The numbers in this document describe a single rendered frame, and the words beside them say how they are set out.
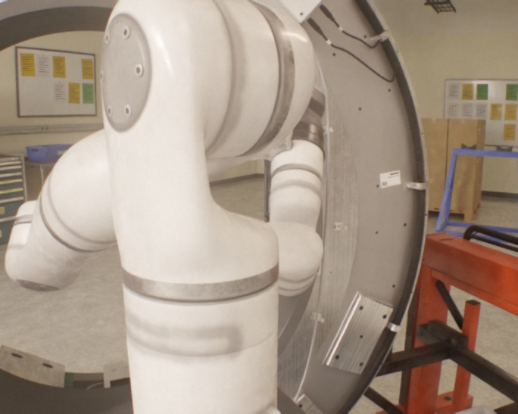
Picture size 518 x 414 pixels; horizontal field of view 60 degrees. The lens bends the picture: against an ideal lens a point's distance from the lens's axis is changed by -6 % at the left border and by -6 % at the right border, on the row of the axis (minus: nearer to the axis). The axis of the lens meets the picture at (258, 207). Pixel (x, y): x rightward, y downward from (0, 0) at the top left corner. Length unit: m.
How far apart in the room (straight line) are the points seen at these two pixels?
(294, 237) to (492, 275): 1.00
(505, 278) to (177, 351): 1.27
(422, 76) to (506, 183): 2.57
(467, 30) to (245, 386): 9.47
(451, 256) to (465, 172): 5.33
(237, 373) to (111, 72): 0.17
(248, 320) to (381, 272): 0.82
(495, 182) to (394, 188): 8.48
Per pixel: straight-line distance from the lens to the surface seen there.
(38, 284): 0.61
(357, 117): 0.97
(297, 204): 0.61
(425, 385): 1.91
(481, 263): 1.51
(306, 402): 1.10
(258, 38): 0.24
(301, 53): 0.26
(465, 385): 1.71
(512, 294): 1.45
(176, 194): 0.22
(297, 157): 0.65
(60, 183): 0.40
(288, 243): 0.55
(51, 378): 1.25
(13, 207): 5.63
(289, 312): 0.94
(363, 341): 1.09
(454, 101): 9.50
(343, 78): 0.96
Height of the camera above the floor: 1.36
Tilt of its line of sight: 11 degrees down
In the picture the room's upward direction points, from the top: straight up
